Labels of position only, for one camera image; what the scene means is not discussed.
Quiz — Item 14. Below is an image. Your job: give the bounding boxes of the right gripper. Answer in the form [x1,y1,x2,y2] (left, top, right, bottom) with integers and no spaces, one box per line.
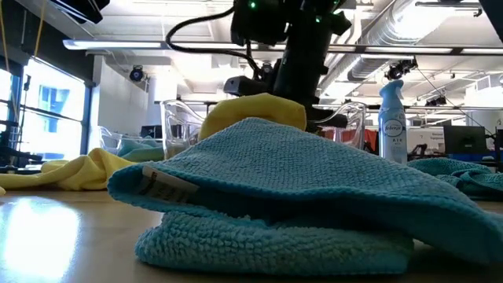
[273,37,350,133]

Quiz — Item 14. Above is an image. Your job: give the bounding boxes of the blue microfiber towel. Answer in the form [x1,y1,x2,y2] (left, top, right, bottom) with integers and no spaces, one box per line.
[106,116,503,276]
[121,147,165,163]
[435,168,503,202]
[407,156,493,178]
[117,138,158,155]

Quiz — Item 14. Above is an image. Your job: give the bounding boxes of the red fabric divider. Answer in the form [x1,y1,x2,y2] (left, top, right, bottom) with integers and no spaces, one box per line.
[320,127,379,153]

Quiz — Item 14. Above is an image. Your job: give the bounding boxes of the light blue spray bottle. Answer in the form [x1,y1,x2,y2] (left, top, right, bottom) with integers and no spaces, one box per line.
[377,79,409,165]

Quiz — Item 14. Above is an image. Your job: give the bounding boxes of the black ceiling spotlight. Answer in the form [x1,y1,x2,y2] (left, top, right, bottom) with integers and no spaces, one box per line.
[259,61,275,79]
[129,64,145,83]

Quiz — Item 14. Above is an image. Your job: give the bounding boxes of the black track light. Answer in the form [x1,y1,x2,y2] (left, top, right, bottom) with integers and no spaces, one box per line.
[384,58,418,82]
[424,95,448,107]

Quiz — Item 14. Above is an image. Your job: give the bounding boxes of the black computer monitor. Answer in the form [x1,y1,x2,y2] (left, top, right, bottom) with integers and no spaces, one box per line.
[140,124,163,139]
[442,124,488,155]

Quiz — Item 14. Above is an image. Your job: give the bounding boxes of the clear plastic basket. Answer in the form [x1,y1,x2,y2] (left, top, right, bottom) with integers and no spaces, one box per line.
[160,98,367,160]

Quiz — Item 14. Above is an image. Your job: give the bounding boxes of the teal cloth behind bin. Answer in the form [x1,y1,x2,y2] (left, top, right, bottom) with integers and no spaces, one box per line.
[97,125,165,163]

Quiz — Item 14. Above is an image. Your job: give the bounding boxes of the long ceiling light strip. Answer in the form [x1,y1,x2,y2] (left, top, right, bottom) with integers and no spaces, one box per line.
[62,38,503,56]

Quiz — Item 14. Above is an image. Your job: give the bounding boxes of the large window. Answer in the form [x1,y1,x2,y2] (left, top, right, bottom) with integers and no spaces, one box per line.
[0,58,91,162]

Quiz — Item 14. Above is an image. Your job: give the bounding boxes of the black equipment rack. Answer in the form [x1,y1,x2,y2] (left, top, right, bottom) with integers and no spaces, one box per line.
[0,117,44,174]

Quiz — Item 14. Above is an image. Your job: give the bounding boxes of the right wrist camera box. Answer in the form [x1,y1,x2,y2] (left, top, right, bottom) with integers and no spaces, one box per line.
[222,75,273,98]

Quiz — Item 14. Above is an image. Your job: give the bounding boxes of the silver ceiling air duct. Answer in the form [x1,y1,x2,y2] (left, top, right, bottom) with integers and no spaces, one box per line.
[320,0,457,83]

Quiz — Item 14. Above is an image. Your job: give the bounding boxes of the black camera cable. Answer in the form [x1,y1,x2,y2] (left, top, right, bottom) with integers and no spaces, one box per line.
[164,6,263,78]

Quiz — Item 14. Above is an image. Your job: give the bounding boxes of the yellow cable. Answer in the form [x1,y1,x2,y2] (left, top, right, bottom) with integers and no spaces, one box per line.
[33,0,49,59]

